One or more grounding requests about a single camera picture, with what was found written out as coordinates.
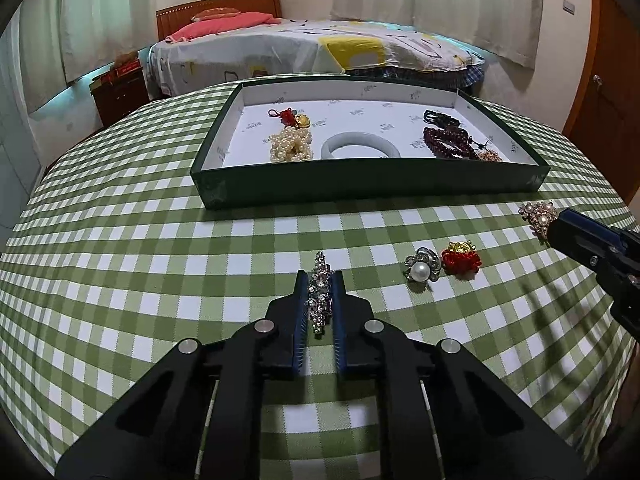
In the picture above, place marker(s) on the wooden headboard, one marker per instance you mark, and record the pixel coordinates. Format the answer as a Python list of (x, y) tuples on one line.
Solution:
[(220, 5)]

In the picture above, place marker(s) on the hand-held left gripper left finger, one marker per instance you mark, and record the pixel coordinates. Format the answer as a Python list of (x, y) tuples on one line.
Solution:
[(300, 310)]

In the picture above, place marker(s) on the white light switch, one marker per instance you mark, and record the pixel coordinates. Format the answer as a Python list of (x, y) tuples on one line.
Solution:
[(568, 7)]

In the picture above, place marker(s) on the red box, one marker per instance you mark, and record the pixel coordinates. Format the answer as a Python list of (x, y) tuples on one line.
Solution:
[(126, 70)]

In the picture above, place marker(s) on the dark flat box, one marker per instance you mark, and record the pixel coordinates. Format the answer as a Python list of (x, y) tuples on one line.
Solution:
[(102, 80)]

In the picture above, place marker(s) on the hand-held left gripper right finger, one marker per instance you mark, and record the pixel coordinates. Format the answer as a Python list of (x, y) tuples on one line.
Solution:
[(340, 320)]

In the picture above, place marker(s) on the brown plush toy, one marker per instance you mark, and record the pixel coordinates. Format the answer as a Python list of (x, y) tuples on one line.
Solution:
[(124, 59)]

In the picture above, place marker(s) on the blue plaid bed skirt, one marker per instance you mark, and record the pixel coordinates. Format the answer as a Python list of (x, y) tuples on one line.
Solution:
[(450, 77)]

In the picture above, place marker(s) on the gold pearl flower brooch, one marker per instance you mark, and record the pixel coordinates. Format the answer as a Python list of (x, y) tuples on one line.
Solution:
[(537, 212)]

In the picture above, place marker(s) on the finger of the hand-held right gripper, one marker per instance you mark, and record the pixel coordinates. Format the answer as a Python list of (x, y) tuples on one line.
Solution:
[(590, 225), (575, 245)]

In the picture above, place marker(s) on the rhinestone hair clip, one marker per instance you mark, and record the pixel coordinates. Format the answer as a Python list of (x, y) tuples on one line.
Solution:
[(320, 295)]

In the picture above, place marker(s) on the patterned bedsheet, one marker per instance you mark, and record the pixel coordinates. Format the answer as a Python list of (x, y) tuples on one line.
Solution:
[(250, 50)]

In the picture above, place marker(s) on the red knot charm gold coin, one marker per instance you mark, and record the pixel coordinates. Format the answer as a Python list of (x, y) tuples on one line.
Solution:
[(287, 116)]

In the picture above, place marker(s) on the brown wooden door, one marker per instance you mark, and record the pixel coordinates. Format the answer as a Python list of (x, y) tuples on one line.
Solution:
[(610, 85)]

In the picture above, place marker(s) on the dark wooden nightstand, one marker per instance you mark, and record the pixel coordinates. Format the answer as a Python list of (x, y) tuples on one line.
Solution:
[(120, 100)]

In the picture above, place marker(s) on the green box tray white lining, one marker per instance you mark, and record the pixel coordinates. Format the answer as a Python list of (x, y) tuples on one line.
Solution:
[(365, 125)]

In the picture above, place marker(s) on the frosted glass wardrobe door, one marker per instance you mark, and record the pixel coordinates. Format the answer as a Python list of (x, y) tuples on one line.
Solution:
[(17, 135)]

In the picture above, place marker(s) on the pale jade bangle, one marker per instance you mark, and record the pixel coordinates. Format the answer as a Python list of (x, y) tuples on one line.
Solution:
[(330, 147)]

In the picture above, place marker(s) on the small pink cushion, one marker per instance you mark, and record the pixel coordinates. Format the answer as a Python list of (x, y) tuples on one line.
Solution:
[(215, 14)]

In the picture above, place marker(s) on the pink pillow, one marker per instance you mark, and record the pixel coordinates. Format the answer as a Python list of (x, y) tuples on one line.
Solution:
[(225, 26)]

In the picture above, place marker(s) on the red knot gold ornament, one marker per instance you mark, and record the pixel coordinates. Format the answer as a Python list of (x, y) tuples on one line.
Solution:
[(460, 262)]

